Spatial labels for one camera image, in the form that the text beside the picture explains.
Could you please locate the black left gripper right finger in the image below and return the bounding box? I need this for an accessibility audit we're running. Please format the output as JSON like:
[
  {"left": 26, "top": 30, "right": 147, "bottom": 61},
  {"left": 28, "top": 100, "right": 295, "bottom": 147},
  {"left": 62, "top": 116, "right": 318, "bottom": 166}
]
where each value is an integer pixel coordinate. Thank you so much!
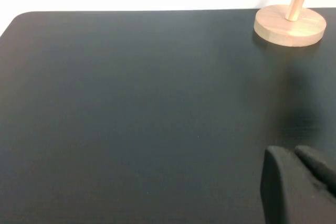
[{"left": 293, "top": 144, "right": 336, "bottom": 192}]

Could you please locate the wooden peg headphone stand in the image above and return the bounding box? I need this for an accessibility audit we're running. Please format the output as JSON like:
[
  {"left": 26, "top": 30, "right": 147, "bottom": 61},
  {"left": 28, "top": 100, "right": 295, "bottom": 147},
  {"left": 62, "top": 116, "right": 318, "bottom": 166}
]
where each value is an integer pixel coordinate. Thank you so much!
[{"left": 253, "top": 0, "right": 327, "bottom": 48}]

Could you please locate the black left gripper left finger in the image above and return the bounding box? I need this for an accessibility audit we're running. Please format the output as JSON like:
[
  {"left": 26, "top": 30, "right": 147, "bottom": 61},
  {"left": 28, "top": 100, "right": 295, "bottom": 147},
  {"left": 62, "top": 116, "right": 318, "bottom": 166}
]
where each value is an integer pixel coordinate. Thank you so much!
[{"left": 259, "top": 145, "right": 336, "bottom": 224}]

